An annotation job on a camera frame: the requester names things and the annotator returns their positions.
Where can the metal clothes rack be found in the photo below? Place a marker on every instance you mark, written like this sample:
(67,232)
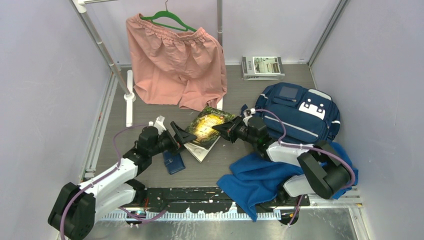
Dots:
(126,85)

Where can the green clothes hanger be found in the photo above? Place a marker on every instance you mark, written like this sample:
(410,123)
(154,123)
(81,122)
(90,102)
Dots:
(168,19)

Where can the pink shorts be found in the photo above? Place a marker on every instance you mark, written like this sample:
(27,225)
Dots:
(186,69)

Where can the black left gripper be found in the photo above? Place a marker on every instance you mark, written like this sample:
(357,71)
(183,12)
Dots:
(183,136)

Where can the small blue wallet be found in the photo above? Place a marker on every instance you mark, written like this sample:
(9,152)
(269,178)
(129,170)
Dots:
(173,162)

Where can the blue cloth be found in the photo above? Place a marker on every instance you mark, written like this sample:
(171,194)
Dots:
(254,180)

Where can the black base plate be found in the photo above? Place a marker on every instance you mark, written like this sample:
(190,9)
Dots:
(196,199)

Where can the navy blue backpack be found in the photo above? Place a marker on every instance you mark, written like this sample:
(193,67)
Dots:
(297,114)

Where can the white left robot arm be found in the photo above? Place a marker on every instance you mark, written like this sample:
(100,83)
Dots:
(79,206)

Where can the grey magazine stack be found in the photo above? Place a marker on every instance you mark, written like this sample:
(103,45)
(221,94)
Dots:
(262,68)

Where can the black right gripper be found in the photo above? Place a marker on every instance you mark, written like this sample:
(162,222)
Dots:
(228,127)

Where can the green fantasy book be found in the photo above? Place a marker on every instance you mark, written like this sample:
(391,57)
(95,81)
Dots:
(202,128)

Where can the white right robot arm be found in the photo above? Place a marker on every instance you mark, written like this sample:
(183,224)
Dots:
(324,171)

